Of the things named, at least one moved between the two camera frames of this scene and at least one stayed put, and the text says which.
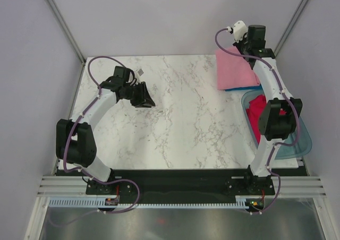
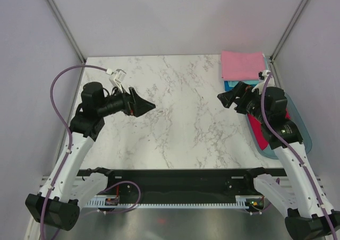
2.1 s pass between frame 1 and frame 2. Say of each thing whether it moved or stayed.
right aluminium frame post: stayed
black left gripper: moved
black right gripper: moved
